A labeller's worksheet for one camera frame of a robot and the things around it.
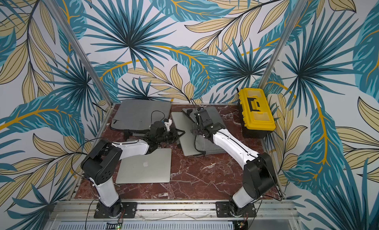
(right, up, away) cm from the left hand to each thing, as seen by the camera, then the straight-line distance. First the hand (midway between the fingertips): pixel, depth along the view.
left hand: (185, 133), depth 87 cm
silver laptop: (+1, -4, -2) cm, 4 cm away
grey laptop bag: (-37, +10, +21) cm, 44 cm away
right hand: (+7, +4, -1) cm, 8 cm away
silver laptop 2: (-19, -20, +1) cm, 28 cm away
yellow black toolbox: (+44, +11, +4) cm, 45 cm away
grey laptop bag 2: (+11, -7, -2) cm, 13 cm away
